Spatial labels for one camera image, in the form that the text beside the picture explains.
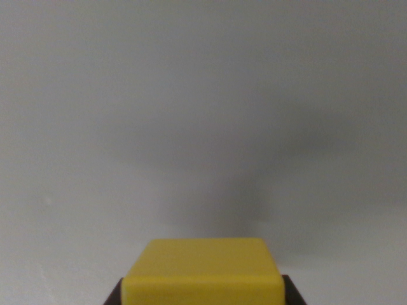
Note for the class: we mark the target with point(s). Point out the yellow cube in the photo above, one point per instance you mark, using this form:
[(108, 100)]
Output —
[(203, 273)]

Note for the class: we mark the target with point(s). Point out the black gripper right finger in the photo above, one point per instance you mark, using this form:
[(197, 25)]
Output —
[(292, 294)]

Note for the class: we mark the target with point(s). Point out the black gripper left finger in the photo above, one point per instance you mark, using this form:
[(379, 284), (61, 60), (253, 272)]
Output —
[(115, 295)]

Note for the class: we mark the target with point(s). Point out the grey plastic tray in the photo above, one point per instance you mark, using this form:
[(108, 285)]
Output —
[(127, 127)]

